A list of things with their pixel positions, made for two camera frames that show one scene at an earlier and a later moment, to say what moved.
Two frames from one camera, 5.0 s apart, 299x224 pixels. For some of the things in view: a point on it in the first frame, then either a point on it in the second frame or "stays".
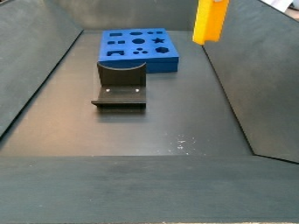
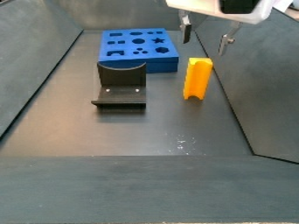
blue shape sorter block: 134,47 stays
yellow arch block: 210,17 -> 198,77
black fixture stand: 122,88 stays
